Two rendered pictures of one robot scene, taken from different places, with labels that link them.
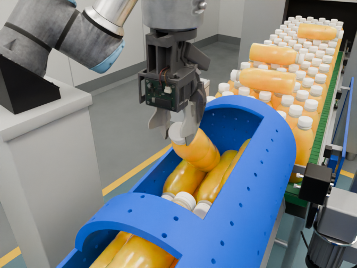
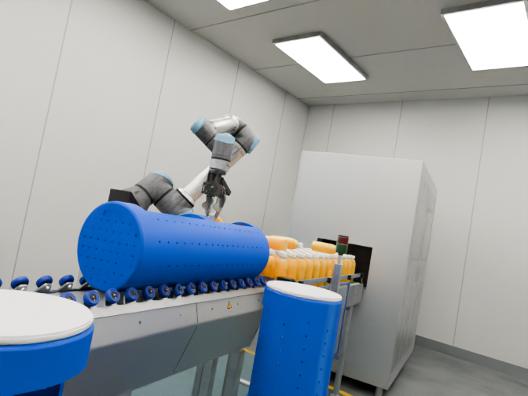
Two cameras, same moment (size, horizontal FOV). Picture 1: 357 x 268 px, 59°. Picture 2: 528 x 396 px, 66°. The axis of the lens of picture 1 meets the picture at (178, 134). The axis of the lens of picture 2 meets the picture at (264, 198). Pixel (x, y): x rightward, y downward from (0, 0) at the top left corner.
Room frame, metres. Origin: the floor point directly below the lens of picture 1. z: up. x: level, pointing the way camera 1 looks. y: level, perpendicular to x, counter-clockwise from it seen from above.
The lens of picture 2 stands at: (-1.36, -0.22, 1.25)
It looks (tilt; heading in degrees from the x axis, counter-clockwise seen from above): 4 degrees up; 0
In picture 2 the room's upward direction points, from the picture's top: 10 degrees clockwise
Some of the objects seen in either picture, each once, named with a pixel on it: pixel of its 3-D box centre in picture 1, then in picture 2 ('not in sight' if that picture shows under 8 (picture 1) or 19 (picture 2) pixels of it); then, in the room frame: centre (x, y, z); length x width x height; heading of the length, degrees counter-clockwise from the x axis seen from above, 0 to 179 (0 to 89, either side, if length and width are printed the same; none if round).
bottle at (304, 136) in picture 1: (297, 151); (280, 274); (0.80, -0.37, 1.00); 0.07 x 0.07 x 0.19
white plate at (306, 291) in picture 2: not in sight; (303, 290); (0.15, -0.42, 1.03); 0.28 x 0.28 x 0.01
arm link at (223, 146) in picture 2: not in sight; (223, 148); (0.49, 0.01, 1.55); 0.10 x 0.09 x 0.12; 7
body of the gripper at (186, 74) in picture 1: (171, 67); (214, 183); (0.48, 0.01, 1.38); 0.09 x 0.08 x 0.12; 153
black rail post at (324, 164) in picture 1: (325, 157); not in sight; (0.85, -0.49, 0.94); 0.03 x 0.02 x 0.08; 153
